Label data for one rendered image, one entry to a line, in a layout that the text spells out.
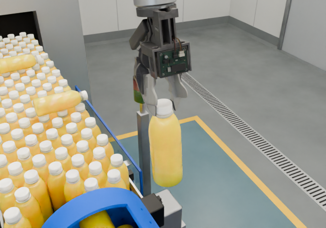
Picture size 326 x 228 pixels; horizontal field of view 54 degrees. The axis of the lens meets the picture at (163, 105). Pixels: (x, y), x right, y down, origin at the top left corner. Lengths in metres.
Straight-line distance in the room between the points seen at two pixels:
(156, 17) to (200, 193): 2.01
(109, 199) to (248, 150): 2.24
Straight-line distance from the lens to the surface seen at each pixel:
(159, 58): 0.55
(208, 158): 2.74
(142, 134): 1.29
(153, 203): 1.04
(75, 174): 1.01
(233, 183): 2.56
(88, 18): 5.09
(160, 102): 0.65
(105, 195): 0.76
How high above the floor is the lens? 1.78
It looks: 31 degrees down
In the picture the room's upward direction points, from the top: straight up
